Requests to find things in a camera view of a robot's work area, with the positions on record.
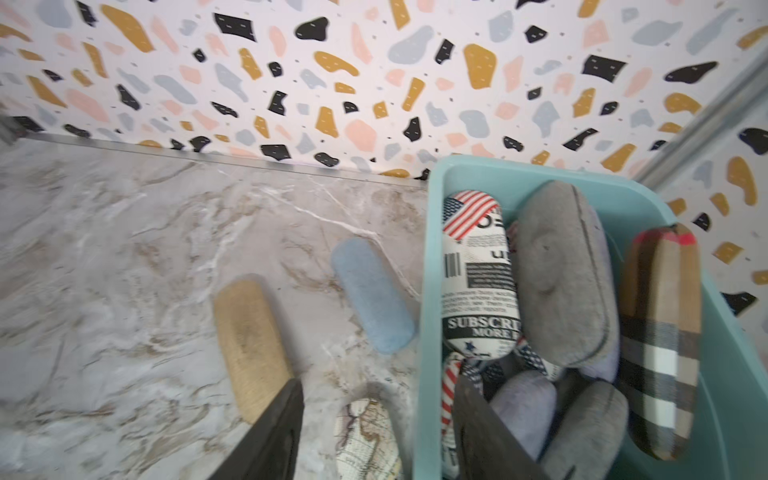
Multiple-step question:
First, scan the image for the newspaper flag glasses case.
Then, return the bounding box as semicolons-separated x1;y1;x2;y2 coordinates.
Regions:
441;190;522;361

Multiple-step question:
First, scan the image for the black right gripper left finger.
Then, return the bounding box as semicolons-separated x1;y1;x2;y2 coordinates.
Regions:
209;379;304;480

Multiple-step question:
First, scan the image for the world map print glasses case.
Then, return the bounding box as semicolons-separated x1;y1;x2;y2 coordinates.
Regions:
334;398;404;480

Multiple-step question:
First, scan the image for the light blue fabric glasses case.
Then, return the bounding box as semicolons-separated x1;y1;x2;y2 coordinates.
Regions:
331;237;416;355

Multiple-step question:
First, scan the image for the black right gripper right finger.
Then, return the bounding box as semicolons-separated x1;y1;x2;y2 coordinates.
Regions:
453;375;548;479

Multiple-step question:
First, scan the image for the long lilac fabric glasses case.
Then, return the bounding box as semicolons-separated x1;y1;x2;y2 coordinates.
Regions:
579;209;620;383

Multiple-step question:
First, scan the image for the teal plastic storage box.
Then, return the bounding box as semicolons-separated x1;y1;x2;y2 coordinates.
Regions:
411;155;767;479

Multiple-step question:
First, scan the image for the newspaper print glasses case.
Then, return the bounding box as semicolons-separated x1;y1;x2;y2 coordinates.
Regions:
441;352;483;479

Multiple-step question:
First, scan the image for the aluminium wall frame strip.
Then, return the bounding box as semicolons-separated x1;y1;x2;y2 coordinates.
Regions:
632;49;767;192

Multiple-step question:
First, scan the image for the tan fabric glasses case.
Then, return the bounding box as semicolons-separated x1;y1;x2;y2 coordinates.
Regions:
213;277;294;424

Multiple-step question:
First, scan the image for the plaid tartan glasses case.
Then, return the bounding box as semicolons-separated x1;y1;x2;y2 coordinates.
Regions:
617;223;702;461

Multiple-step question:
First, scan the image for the dark grey fabric glasses case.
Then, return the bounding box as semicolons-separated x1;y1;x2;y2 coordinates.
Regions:
516;181;619;368

